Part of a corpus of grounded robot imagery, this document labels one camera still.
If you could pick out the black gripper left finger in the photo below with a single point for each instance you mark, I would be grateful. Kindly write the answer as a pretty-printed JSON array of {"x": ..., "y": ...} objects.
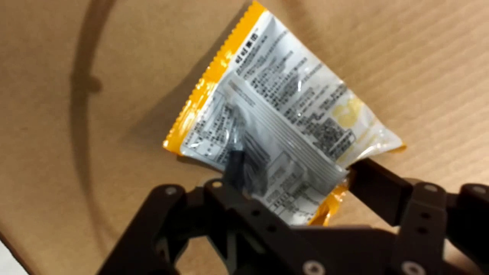
[{"x": 215, "y": 223}]

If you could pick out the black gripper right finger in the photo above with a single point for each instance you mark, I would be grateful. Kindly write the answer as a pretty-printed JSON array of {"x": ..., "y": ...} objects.
[{"x": 433, "y": 218}]

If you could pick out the yellow and silver sachet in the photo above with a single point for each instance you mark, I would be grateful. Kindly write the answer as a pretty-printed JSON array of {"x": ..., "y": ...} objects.
[{"x": 285, "y": 116}]

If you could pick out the shallow cardboard box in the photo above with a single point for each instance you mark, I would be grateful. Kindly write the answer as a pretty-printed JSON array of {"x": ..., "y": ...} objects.
[{"x": 102, "y": 101}]

